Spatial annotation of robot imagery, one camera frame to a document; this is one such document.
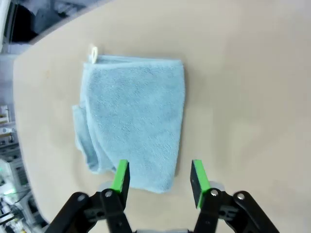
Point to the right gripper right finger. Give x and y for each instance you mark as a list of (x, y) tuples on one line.
[(200, 182)]

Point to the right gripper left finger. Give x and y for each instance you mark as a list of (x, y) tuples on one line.
[(120, 179)]

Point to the blue towel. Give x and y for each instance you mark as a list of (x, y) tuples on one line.
[(136, 116)]

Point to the grey equipment rack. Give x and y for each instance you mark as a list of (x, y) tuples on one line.
[(14, 170)]

